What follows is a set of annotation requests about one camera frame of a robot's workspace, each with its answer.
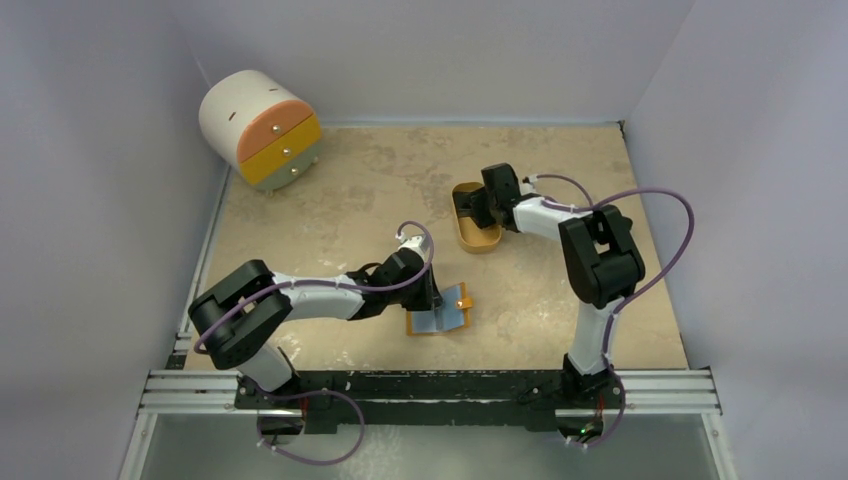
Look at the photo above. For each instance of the orange oval tray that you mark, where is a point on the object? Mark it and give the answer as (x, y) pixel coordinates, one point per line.
(477, 238)

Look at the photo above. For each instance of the white round mini drawer chest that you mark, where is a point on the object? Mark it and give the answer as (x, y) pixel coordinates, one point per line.
(267, 134)

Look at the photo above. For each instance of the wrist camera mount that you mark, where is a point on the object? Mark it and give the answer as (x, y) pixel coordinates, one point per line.
(414, 243)
(528, 185)

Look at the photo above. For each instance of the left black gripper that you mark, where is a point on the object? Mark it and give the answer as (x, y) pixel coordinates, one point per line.
(429, 298)

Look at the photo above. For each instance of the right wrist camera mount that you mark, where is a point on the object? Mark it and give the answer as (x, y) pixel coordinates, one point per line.
(528, 185)

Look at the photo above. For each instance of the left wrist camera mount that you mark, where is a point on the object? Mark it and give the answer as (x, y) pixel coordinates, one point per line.
(414, 243)

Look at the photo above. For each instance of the black credit card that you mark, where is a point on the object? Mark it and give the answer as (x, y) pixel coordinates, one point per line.
(463, 204)

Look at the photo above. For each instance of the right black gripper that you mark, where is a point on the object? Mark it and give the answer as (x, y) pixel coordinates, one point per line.
(486, 204)

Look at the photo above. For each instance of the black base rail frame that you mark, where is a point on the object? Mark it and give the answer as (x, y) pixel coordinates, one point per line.
(321, 401)

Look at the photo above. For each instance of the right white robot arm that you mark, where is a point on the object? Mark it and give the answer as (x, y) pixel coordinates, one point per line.
(602, 262)

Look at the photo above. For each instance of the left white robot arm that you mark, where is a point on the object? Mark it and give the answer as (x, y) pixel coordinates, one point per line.
(236, 317)

